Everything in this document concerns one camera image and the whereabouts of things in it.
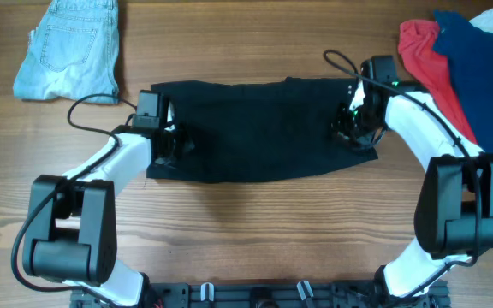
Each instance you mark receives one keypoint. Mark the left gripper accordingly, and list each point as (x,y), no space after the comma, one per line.
(185,142)

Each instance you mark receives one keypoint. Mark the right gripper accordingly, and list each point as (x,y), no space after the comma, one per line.
(339,129)

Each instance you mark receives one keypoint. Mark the black t-shirt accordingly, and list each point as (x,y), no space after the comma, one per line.
(256,132)

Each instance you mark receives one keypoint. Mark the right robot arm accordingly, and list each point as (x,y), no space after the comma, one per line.
(453,221)

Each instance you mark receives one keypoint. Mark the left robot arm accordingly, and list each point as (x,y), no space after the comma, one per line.
(68,241)

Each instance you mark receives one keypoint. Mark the red garment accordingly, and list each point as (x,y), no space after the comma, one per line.
(431,69)

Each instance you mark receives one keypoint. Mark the folded light blue jeans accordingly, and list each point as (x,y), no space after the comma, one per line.
(72,53)

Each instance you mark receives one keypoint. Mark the navy blue garment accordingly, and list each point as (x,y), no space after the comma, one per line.
(470,58)

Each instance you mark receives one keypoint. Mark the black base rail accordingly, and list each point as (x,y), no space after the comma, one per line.
(338,294)

